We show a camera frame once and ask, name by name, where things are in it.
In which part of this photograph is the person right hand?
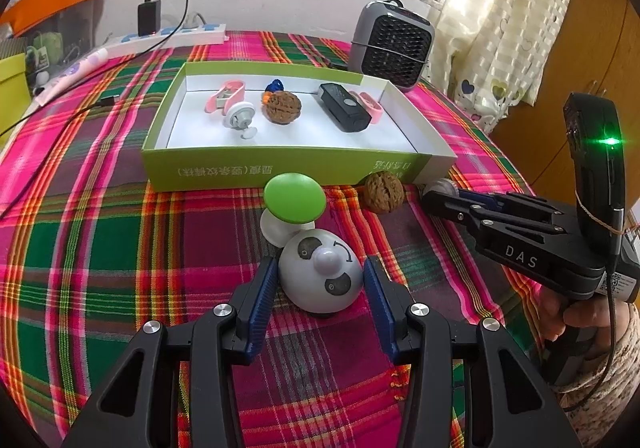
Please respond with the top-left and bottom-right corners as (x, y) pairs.
(538, 286), (630, 348)

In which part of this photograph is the green top mushroom toy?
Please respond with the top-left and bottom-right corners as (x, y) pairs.
(260, 173), (326, 247)

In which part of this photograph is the black charger with cable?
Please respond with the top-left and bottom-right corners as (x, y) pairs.
(4, 0), (190, 133)

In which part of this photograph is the green white cardboard box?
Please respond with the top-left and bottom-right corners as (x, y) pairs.
(141, 61), (457, 192)

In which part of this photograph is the grey black space heater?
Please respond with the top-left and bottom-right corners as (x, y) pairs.
(347, 0), (435, 90)

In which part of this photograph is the yellow green shoe box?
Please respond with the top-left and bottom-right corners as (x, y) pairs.
(0, 53), (32, 148)

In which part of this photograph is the white round container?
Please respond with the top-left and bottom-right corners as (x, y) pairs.
(422, 178), (459, 201)

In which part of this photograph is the pink clip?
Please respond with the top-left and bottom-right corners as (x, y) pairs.
(350, 91), (384, 125)
(205, 79), (245, 115)

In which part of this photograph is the brown walnut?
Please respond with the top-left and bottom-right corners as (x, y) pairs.
(262, 90), (302, 125)
(363, 171), (405, 214)

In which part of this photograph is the white power strip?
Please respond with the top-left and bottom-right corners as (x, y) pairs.
(103, 24), (228, 58)

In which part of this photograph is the heart pattern curtain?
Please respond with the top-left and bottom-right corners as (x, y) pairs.
(427, 0), (570, 134)

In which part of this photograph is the black rectangular device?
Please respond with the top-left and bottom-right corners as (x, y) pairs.
(318, 82), (371, 133)

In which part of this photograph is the white pink tube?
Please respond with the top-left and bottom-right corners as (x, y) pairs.
(35, 47), (108, 106)

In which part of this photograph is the plaid pink bed cloth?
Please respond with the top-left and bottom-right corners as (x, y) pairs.
(0, 29), (551, 448)

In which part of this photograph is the white panda toy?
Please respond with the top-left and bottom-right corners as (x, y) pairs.
(279, 229), (363, 315)

